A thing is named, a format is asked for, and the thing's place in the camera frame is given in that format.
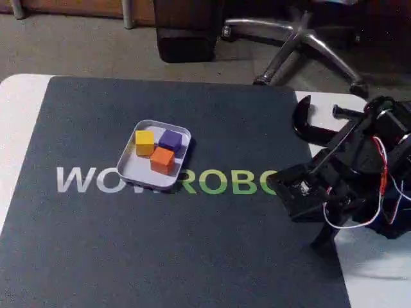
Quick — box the orange wooden block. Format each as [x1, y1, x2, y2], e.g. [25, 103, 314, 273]
[149, 146, 177, 176]

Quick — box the purple wooden block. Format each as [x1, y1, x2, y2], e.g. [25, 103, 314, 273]
[158, 128, 184, 153]

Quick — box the yellow wooden block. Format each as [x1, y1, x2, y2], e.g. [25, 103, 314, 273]
[134, 129, 156, 157]

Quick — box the white rectangular tray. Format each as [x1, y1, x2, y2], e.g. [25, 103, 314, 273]
[116, 119, 193, 188]

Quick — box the black table clamp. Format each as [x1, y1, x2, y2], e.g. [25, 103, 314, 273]
[290, 95, 369, 146]

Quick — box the chrome office chair base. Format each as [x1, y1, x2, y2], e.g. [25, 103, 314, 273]
[221, 11, 369, 98]

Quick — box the dark mat with printed letters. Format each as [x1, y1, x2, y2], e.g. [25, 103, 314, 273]
[0, 76, 353, 308]

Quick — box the black box on floor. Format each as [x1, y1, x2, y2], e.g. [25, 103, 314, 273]
[153, 0, 226, 64]

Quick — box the grey metal furniture leg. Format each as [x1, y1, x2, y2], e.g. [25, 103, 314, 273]
[9, 0, 25, 20]
[121, 0, 136, 30]

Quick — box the red white servo wire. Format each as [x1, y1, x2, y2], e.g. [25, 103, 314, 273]
[322, 135, 411, 230]

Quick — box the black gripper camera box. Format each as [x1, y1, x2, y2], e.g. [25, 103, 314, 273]
[267, 162, 332, 224]

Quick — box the black camera cable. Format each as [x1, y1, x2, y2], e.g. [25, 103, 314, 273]
[307, 121, 364, 176]

